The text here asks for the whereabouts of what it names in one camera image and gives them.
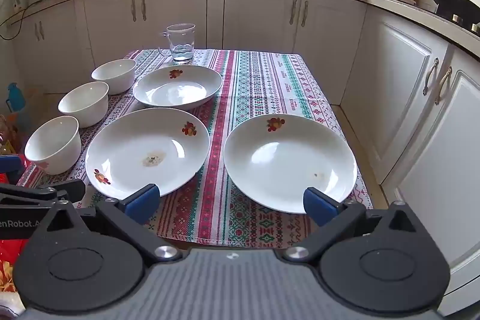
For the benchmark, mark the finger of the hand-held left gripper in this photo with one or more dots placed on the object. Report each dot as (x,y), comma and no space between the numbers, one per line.
(9,164)
(56,190)

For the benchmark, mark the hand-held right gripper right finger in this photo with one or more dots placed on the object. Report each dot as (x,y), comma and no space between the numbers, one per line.
(318,205)

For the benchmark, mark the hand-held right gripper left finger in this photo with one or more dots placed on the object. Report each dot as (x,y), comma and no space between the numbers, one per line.
(140,202)

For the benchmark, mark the white ceramic bowl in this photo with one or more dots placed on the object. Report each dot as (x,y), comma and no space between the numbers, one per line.
(52,143)
(84,102)
(112,74)

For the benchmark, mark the white floral plate with stain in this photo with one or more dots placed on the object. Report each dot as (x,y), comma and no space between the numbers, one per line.
(123,147)

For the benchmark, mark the deep white floral plate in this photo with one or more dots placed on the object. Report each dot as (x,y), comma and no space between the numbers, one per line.
(176,87)

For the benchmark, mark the red gift box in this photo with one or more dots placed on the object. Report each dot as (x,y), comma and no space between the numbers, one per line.
(9,260)

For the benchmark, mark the blue thermos jug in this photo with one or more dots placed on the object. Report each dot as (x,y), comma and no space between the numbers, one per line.
(15,98)

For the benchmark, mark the patterned tablecloth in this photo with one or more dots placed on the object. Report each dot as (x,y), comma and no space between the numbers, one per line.
(247,87)

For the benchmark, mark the clear glass mug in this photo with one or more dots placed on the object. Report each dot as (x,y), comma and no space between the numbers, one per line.
(182,42)

